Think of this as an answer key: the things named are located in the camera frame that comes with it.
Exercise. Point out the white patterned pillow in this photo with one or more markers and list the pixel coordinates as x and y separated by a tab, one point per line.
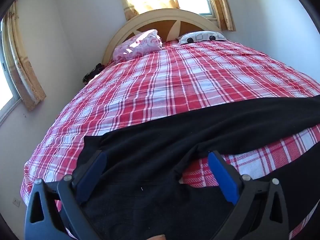
200	37

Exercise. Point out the white wall socket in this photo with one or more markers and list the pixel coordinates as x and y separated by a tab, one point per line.
16	202

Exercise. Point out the dark object beside bed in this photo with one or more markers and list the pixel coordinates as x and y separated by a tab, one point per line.
93	72

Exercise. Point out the side wall window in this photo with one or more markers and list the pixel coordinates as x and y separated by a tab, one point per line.
6	85

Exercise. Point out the red plaid blanket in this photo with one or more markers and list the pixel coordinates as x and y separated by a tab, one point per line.
175	80

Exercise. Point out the cream wooden headboard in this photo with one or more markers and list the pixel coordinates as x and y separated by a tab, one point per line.
150	20

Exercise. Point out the yellow patterned curtain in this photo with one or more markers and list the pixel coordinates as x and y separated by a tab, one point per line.
25	75
222	7

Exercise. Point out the pink patterned pillow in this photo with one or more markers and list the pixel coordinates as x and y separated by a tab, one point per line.
137	46

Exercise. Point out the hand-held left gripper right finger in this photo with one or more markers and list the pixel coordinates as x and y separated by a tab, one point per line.
222	177

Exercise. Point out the black pants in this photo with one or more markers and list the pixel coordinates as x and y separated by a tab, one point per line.
150	155

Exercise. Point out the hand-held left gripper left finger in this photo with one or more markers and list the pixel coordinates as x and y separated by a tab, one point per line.
92	175

